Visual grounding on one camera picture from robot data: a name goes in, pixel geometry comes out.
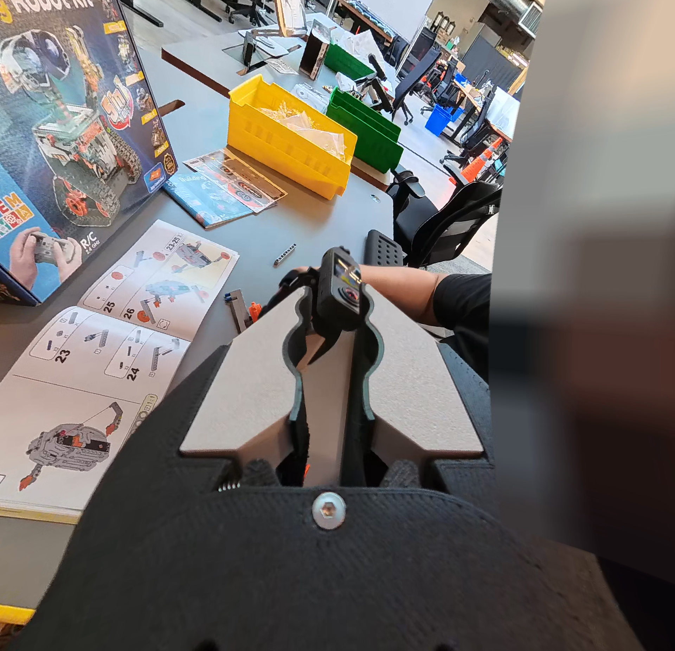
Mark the orange traffic cone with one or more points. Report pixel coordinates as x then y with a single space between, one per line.
482 163

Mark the blue recycling bin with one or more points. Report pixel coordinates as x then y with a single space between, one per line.
443 119

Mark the green plastic bin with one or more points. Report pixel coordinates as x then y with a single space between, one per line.
348 63
369 139

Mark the clear plastic bags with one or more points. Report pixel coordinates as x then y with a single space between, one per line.
306 126

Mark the small black cardboard box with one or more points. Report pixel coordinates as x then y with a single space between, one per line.
315 50

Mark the robot kit box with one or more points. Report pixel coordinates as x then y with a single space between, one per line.
79 134

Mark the yellow plastic bin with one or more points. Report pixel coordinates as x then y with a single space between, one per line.
285 150

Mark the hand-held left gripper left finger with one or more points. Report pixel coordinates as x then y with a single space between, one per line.
248 398

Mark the open white instruction booklet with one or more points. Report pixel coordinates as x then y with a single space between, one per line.
105 345

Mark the white partition panel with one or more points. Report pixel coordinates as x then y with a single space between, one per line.
395 2

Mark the person's right forearm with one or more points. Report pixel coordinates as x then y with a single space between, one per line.
401 290

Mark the black mesh office chair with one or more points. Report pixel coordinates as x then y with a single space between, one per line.
448 229

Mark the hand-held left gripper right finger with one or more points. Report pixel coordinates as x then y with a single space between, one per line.
422 398

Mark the black studded board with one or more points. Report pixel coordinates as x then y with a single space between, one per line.
385 247

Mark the black desk stand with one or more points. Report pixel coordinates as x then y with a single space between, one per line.
377 89

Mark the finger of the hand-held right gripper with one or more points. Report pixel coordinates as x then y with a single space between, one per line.
324 429

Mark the short grey holed beam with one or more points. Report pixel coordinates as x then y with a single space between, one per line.
285 255

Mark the grey assembly with orange wheel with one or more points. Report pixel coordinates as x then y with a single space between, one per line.
240 311

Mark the yellow parts bin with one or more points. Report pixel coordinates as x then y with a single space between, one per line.
16 615

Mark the adjoining grey desk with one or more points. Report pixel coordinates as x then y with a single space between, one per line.
211 55

